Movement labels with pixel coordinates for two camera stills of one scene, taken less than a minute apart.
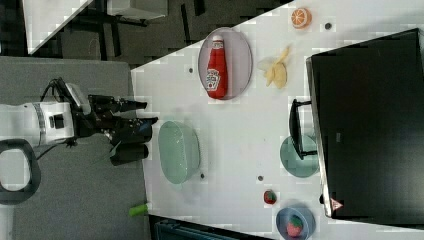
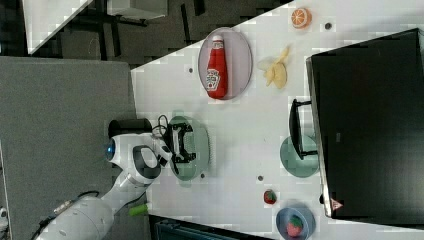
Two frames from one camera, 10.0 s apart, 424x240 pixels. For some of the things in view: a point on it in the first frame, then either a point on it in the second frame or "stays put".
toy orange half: (301, 18) stays put
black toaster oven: (363, 118) stays put
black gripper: (98, 116) to (179, 154)
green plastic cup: (291, 160) stays put
